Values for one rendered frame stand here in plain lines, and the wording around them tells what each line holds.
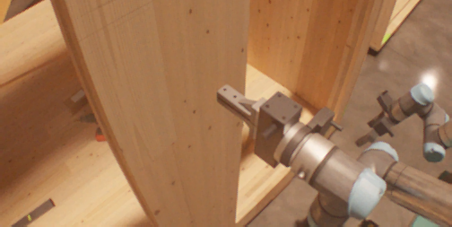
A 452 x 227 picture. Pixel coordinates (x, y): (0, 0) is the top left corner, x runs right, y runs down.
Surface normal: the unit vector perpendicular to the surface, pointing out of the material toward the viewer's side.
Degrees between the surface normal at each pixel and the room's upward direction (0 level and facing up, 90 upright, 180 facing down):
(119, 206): 0
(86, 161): 0
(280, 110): 0
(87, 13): 90
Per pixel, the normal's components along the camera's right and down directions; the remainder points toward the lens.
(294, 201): 0.00, -0.67
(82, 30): 0.72, 0.52
